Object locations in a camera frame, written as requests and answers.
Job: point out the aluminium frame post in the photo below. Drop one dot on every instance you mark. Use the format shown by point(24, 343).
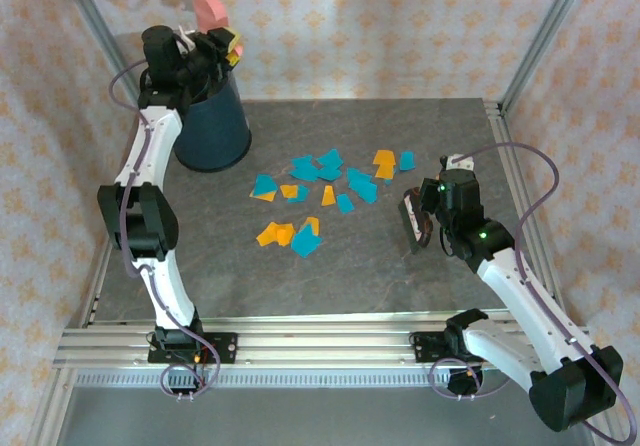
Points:
point(100, 31)
point(540, 36)

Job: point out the wide aluminium mounting rail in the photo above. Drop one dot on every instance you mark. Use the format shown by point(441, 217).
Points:
point(320, 346)

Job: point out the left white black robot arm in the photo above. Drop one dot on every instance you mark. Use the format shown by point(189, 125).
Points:
point(150, 151)

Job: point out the grey metal sheet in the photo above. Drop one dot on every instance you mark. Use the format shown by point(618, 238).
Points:
point(320, 421)

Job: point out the pink plastic dustpan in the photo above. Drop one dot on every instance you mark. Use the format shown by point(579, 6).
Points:
point(207, 8)

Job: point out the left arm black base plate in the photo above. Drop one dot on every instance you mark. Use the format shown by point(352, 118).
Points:
point(225, 348)

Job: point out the cartoon face hand brush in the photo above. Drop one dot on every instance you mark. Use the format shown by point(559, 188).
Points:
point(415, 221)

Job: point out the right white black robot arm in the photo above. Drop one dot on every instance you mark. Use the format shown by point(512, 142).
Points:
point(520, 296)

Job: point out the dark blue trash bin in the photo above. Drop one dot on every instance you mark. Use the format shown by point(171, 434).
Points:
point(215, 126)

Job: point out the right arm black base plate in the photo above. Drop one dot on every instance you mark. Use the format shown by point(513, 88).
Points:
point(425, 348)

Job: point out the orange patterned backdrop cloth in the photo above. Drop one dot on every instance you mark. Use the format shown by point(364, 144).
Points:
point(350, 16)

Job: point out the orange trapezoid paper scrap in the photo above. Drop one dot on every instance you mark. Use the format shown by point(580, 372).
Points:
point(328, 196)

